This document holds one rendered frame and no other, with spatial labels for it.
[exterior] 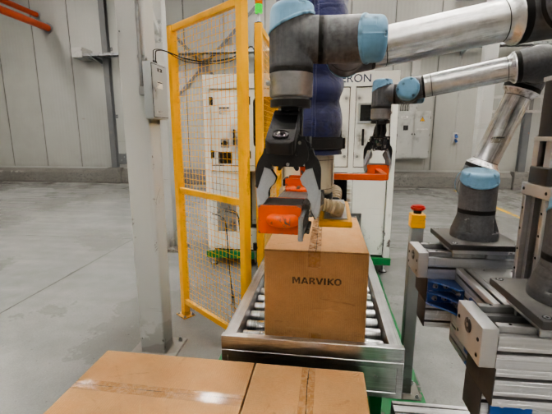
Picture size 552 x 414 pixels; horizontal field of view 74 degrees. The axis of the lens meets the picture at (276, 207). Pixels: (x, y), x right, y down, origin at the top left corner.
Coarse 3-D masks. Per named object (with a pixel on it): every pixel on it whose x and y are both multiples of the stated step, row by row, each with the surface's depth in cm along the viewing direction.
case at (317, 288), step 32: (352, 224) 180; (288, 256) 141; (320, 256) 139; (352, 256) 137; (288, 288) 143; (320, 288) 142; (352, 288) 140; (288, 320) 146; (320, 320) 144; (352, 320) 142
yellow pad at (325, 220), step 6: (336, 198) 130; (348, 210) 123; (324, 216) 112; (330, 216) 112; (342, 216) 112; (348, 216) 115; (324, 222) 109; (330, 222) 109; (336, 222) 108; (342, 222) 108; (348, 222) 108
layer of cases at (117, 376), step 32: (128, 352) 143; (96, 384) 125; (128, 384) 125; (160, 384) 125; (192, 384) 125; (224, 384) 125; (256, 384) 125; (288, 384) 125; (320, 384) 125; (352, 384) 125
